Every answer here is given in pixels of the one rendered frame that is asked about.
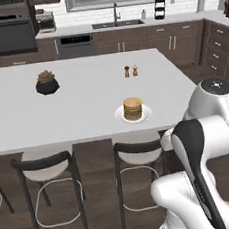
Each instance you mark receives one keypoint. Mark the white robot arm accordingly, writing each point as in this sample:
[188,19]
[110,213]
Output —
[219,131]

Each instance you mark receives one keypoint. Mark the white round plate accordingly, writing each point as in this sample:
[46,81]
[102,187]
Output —
[120,114]

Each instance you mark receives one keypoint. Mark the stack of brown pancakes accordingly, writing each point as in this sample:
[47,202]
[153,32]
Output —
[132,108]

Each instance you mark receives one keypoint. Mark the black white-seated bar stool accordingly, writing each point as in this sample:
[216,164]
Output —
[137,152]
[45,168]

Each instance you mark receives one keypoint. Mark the brown white-topped salt shaker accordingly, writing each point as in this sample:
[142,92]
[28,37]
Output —
[134,70]

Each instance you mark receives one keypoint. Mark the succulent in black pot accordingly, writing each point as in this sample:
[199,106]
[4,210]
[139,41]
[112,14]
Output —
[47,83]

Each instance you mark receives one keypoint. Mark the dark dishwasher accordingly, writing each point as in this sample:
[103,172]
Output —
[76,46]

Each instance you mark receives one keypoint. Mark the brown base cupboard run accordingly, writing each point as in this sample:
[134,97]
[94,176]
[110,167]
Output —
[152,41]

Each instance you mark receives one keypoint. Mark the kitchen sink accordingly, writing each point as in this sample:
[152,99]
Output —
[117,24]

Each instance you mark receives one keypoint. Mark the silver sink tap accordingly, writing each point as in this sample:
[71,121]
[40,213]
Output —
[116,12]

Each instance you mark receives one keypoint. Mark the white soap bottle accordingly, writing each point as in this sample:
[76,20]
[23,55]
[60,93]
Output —
[143,14]

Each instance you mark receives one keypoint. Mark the silver coffee machine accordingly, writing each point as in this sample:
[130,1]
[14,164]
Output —
[45,21]

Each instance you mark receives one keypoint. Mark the brown side drawer run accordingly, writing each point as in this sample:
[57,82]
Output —
[218,49]

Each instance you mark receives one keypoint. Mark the dark knife block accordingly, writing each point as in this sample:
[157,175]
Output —
[228,8]

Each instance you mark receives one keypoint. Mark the black wall oven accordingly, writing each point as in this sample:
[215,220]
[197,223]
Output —
[7,26]

